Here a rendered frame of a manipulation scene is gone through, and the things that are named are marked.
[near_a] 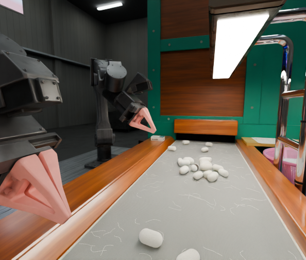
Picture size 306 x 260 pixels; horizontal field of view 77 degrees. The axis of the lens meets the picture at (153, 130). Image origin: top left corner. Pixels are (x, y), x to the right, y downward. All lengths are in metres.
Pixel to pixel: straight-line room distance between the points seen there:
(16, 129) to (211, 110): 0.90
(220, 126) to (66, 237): 0.80
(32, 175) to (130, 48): 10.86
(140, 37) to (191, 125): 10.07
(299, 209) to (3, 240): 0.43
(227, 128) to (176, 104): 0.29
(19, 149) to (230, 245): 0.29
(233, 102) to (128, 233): 0.84
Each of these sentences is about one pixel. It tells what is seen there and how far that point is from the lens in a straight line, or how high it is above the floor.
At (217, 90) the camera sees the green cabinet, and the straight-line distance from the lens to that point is 1.03.
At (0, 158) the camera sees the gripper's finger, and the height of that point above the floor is 0.89.
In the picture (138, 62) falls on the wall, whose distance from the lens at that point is 10.64.
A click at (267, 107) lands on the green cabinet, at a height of 0.92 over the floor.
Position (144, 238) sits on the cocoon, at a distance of 0.30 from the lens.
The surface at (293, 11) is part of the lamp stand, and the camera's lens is 0.51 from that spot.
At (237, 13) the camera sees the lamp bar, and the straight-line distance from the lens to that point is 0.28.
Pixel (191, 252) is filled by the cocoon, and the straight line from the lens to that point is 0.28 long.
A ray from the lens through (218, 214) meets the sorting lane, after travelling 0.39.
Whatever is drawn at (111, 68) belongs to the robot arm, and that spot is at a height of 1.03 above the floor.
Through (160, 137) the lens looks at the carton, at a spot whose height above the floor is 0.78.
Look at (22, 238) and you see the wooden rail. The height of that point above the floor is 0.77.
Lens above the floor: 0.93
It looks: 8 degrees down
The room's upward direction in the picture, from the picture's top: straight up
